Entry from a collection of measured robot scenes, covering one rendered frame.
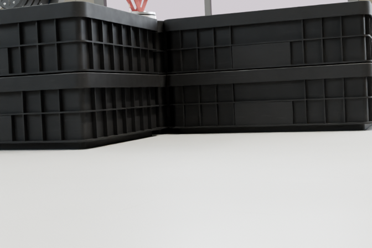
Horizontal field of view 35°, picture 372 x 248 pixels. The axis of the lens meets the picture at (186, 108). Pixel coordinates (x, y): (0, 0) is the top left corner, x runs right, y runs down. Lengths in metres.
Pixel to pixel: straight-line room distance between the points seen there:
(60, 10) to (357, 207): 0.66
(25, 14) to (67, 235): 0.67
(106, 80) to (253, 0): 2.24
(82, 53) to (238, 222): 0.63
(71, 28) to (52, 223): 0.59
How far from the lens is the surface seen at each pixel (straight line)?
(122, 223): 0.38
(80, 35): 0.95
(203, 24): 1.17
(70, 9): 0.95
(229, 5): 3.23
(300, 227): 0.35
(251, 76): 1.13
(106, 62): 1.01
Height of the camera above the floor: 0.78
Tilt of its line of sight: 1 degrees down
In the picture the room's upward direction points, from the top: 3 degrees counter-clockwise
